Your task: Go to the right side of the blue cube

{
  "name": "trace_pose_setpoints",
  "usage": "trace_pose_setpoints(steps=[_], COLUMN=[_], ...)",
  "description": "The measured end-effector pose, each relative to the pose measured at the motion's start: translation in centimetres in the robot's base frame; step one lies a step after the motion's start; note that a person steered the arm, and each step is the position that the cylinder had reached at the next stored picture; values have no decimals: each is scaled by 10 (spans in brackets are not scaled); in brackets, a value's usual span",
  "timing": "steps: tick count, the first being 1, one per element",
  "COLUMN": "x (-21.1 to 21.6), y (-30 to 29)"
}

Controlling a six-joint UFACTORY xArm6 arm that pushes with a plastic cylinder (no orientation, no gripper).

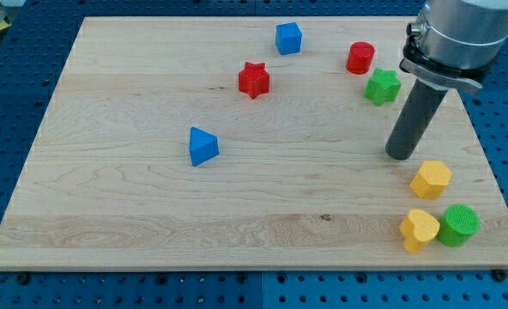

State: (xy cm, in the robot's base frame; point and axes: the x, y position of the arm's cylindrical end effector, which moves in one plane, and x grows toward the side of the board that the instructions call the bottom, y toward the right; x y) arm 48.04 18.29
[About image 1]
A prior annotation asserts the green star block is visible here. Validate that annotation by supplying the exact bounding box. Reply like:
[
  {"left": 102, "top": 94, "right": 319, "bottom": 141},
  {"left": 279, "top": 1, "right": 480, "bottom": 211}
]
[{"left": 364, "top": 68, "right": 402, "bottom": 106}]

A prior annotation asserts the green cylinder block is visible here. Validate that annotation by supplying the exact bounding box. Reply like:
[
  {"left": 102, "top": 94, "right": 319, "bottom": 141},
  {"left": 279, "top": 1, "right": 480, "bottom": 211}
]
[{"left": 437, "top": 204, "right": 481, "bottom": 247}]

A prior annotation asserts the blue triangle block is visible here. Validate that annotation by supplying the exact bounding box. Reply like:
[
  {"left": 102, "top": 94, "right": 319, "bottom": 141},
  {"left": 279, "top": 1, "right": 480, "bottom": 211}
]
[{"left": 189, "top": 127, "right": 220, "bottom": 167}]

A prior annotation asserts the yellow hexagon block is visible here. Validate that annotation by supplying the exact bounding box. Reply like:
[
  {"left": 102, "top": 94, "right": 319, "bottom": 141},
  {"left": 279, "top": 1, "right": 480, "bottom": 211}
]
[{"left": 409, "top": 161, "right": 453, "bottom": 200}]

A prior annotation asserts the blue cube block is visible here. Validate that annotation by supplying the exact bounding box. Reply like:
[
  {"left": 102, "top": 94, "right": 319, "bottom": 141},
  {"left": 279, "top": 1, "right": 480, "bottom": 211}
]
[{"left": 275, "top": 22, "right": 302, "bottom": 55}]

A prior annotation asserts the red cylinder block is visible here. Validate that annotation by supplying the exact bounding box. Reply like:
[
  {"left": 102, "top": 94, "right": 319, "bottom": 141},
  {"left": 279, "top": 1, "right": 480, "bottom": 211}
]
[{"left": 346, "top": 41, "right": 375, "bottom": 75}]

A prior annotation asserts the yellow heart block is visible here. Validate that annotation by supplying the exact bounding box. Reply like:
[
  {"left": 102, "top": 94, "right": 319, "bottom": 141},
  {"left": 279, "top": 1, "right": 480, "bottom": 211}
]
[{"left": 399, "top": 209, "right": 440, "bottom": 254}]

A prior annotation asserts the light wooden board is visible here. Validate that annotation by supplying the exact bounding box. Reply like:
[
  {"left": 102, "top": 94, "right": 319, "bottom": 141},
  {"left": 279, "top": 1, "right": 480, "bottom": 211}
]
[{"left": 0, "top": 16, "right": 508, "bottom": 272}]

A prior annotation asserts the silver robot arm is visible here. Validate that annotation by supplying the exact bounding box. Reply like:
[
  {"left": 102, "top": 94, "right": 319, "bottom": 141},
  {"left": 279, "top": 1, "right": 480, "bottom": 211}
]
[{"left": 400, "top": 0, "right": 508, "bottom": 95}]

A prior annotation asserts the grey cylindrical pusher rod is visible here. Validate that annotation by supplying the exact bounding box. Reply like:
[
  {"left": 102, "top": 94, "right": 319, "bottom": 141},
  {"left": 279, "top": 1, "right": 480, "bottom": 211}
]
[{"left": 385, "top": 80, "right": 448, "bottom": 161}]

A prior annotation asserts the red star block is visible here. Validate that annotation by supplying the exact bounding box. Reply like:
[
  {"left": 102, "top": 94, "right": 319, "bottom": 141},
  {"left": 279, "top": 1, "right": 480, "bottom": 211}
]
[{"left": 239, "top": 62, "right": 270, "bottom": 100}]

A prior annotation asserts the black bolt front left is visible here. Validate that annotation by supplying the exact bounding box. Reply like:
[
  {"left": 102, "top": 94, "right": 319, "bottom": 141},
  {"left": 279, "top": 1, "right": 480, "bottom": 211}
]
[{"left": 16, "top": 272, "right": 31, "bottom": 285}]

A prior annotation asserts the black bolt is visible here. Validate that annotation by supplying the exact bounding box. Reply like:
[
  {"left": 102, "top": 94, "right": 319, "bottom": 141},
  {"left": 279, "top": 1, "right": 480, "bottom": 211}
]
[
  {"left": 16, "top": 272, "right": 31, "bottom": 285},
  {"left": 491, "top": 269, "right": 508, "bottom": 282}
]

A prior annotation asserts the black bolt front right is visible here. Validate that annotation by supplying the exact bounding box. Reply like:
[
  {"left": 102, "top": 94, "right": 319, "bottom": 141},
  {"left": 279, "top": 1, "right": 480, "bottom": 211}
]
[{"left": 491, "top": 269, "right": 508, "bottom": 282}]

